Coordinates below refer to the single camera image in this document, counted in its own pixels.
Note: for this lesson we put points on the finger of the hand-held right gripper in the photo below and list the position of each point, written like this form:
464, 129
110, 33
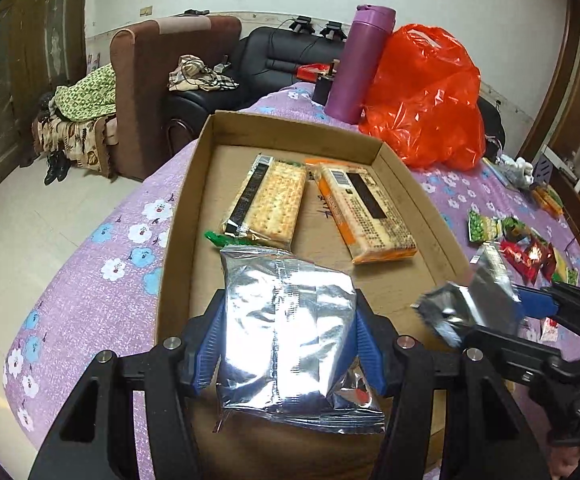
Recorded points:
500, 342
537, 301

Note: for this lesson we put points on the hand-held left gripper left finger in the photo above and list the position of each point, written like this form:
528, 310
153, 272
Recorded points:
207, 355

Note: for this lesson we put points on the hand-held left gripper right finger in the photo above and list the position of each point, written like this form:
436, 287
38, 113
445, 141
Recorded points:
367, 350

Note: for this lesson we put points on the silver foil snack packet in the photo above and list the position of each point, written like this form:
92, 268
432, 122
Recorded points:
285, 330
485, 295

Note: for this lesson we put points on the green pea snack packet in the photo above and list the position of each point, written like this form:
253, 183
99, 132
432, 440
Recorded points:
480, 225

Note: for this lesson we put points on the cardboard box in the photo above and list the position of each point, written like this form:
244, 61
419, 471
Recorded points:
315, 260

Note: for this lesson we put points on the orange cracker packet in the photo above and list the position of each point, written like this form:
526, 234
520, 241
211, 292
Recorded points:
365, 215
545, 199

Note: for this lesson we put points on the cracker packet green ends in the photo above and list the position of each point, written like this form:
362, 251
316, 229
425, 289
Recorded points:
275, 200

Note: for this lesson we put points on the yellow green snack packet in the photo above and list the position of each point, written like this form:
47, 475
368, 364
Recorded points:
565, 267

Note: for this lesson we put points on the green triangular snack packet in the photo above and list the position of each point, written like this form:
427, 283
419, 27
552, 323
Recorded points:
515, 226

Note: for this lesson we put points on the white glove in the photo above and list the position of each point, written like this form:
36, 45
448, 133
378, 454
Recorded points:
520, 170

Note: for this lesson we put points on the red plastic bag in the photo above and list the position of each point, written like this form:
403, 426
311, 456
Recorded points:
420, 95

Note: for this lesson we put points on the black boots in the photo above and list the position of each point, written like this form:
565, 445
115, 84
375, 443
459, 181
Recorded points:
57, 170

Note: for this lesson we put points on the wooden door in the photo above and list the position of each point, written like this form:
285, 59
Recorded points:
570, 60

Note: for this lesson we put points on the brown patterned blanket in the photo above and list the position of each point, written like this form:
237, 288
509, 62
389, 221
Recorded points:
80, 142

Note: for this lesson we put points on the small black device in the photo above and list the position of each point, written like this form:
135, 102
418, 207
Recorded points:
322, 91

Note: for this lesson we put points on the brown armchair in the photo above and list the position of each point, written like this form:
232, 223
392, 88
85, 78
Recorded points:
140, 85

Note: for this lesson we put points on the plaid cloth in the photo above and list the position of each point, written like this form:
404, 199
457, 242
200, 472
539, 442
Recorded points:
195, 72

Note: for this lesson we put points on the red plastic object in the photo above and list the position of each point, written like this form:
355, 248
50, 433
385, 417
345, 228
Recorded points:
315, 71

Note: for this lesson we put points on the green patterned blanket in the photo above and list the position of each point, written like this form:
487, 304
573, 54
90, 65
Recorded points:
87, 92

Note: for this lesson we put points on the purple thermos bottle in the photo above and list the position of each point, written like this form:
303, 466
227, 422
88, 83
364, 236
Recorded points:
360, 60

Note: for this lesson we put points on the black leather sofa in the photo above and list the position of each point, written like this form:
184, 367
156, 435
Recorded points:
280, 55

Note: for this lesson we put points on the black clamp device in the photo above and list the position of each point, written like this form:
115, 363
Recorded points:
302, 26
332, 30

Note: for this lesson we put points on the wooden cabinet doors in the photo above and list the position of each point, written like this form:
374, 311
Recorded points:
20, 85

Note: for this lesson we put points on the wall socket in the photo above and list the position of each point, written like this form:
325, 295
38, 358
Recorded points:
146, 10

